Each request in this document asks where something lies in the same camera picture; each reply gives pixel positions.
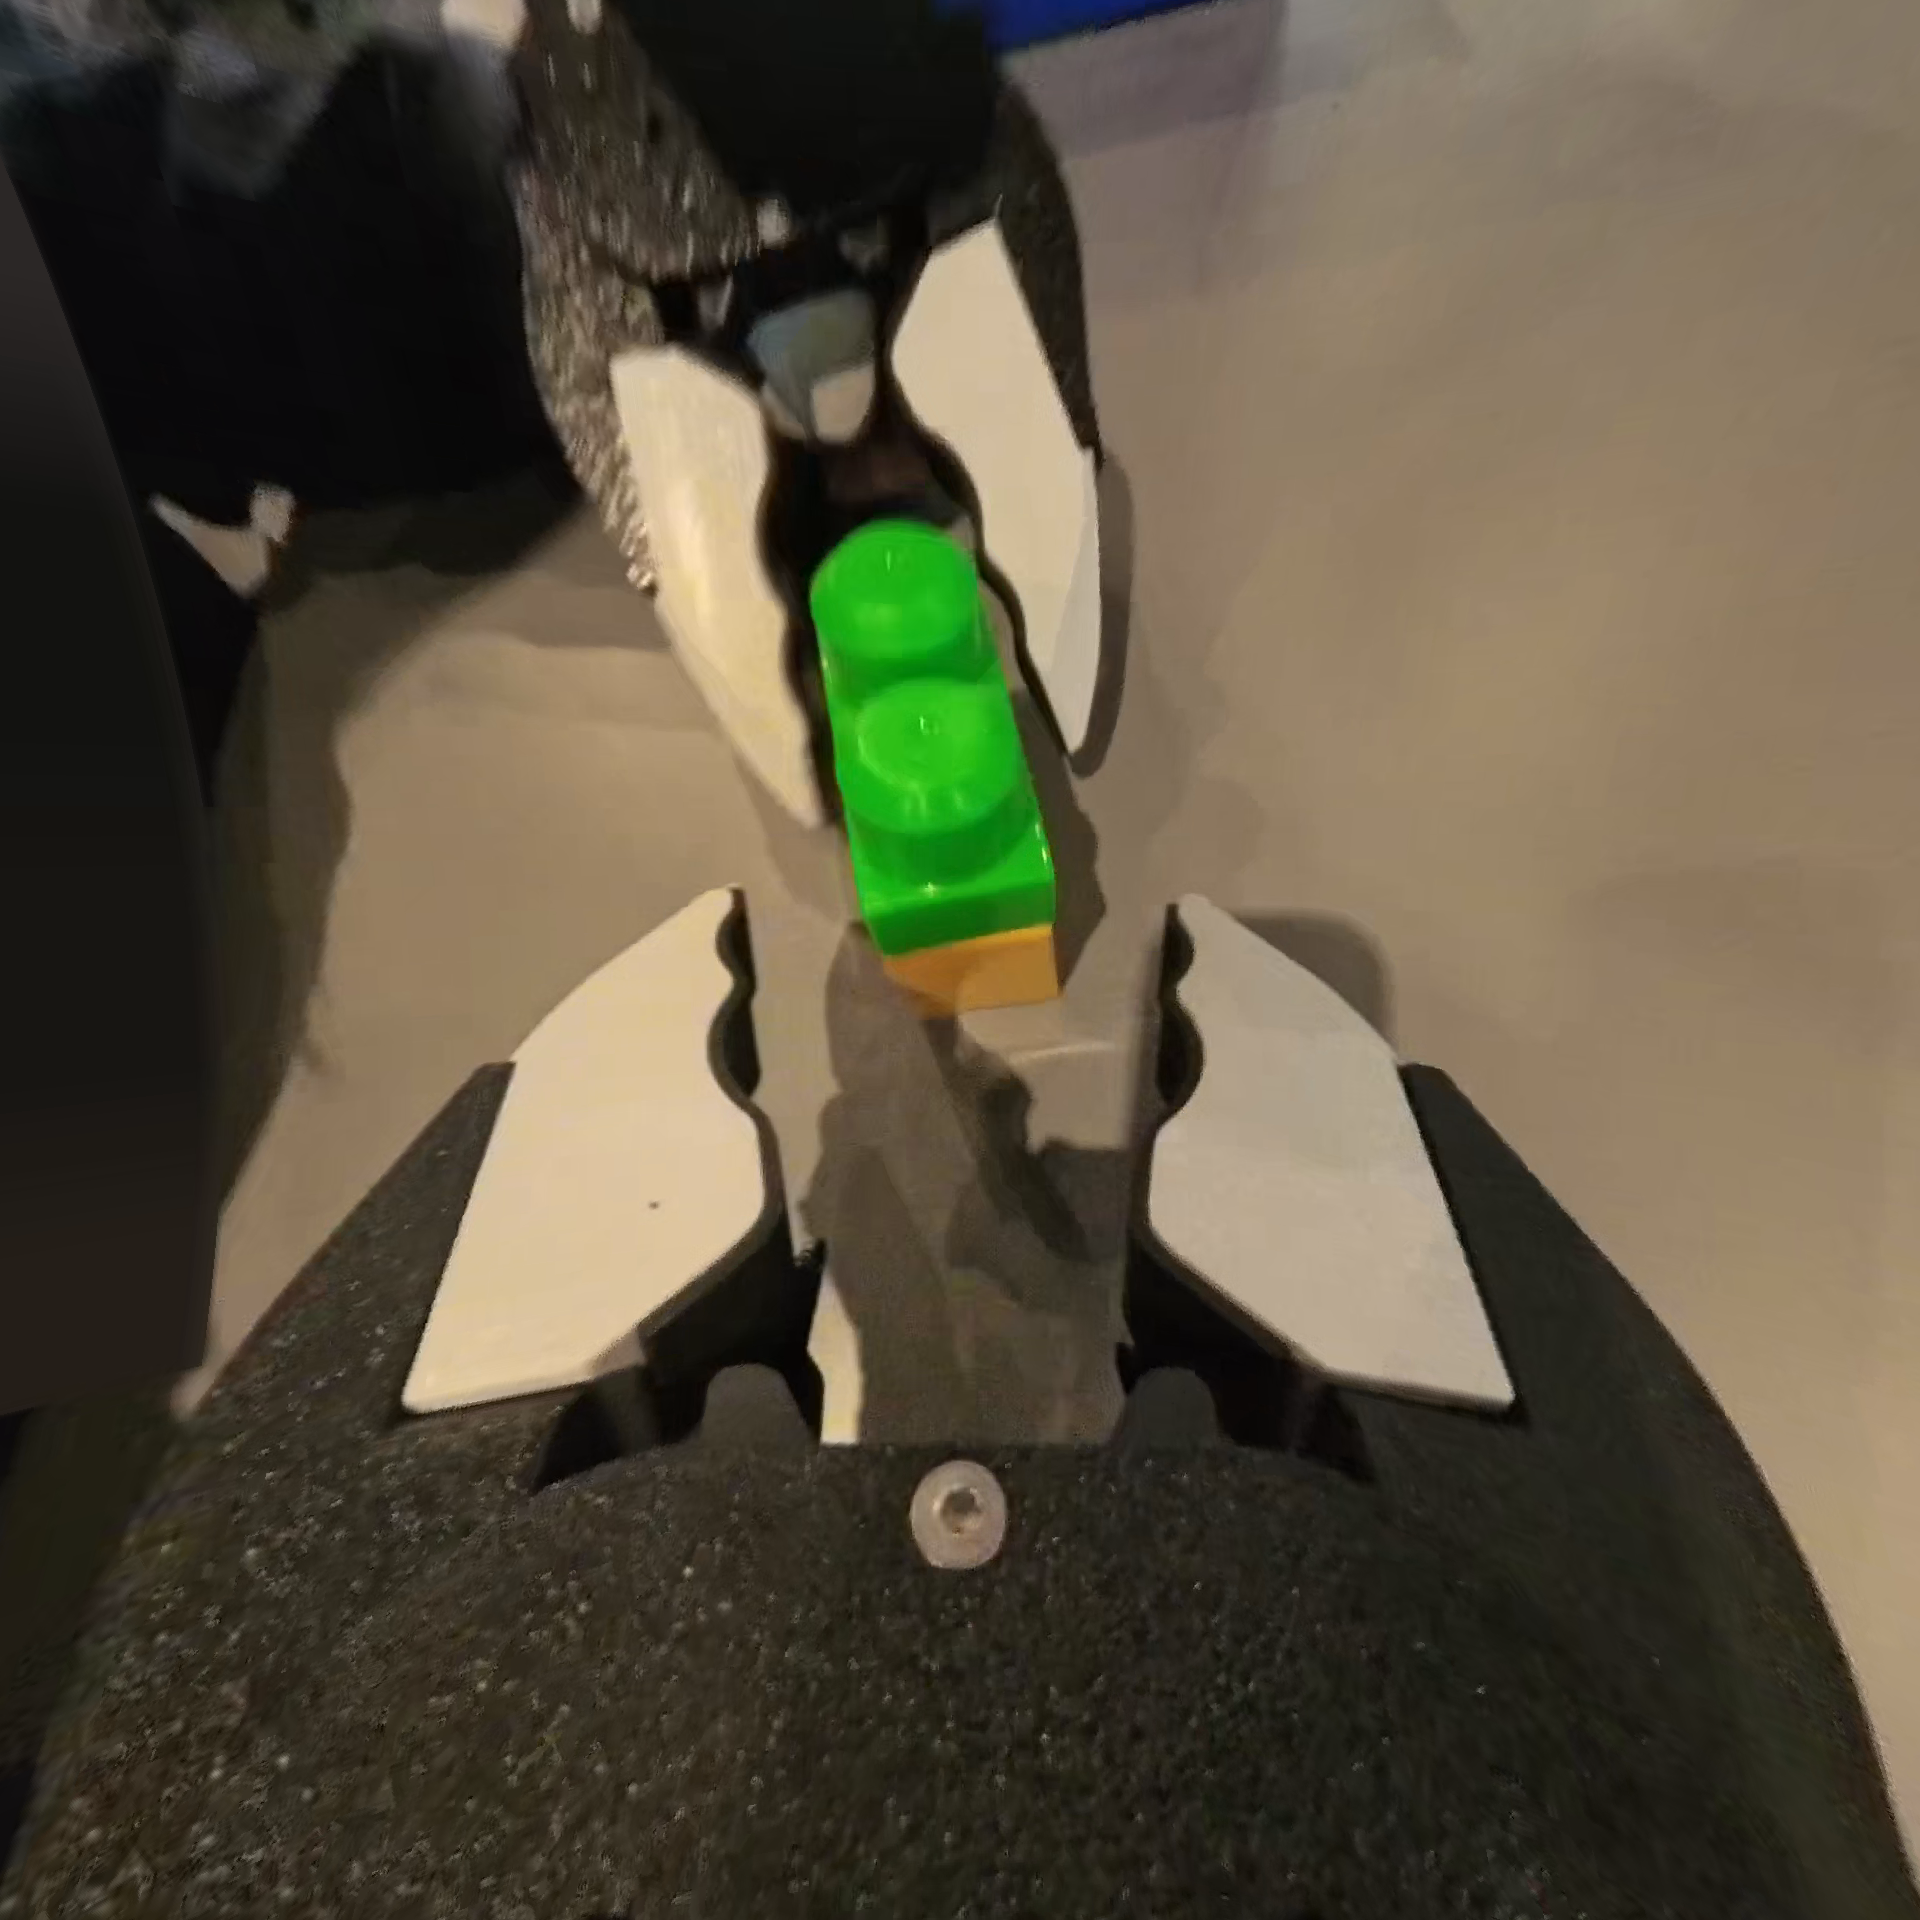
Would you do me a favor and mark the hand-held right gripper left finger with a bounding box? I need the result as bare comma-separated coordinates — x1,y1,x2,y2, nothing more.
405,884,799,1418

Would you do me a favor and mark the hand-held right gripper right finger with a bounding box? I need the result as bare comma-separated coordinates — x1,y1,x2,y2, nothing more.
1126,895,1516,1418

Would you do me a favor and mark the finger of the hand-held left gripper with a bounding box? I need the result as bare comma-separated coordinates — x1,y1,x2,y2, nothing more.
609,345,837,828
881,220,1123,774

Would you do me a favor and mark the green two-stud block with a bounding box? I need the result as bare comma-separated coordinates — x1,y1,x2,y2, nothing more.
809,519,1057,962

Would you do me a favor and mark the yellow two-stud block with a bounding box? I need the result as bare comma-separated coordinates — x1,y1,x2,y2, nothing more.
875,922,1057,1018

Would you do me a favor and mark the blue plastic bin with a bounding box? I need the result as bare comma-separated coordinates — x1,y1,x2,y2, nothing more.
930,0,1292,61

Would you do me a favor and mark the person's left forearm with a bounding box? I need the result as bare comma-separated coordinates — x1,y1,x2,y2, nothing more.
0,28,601,603

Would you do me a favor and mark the person's left hand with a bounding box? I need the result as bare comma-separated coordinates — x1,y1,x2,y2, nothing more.
825,423,966,530

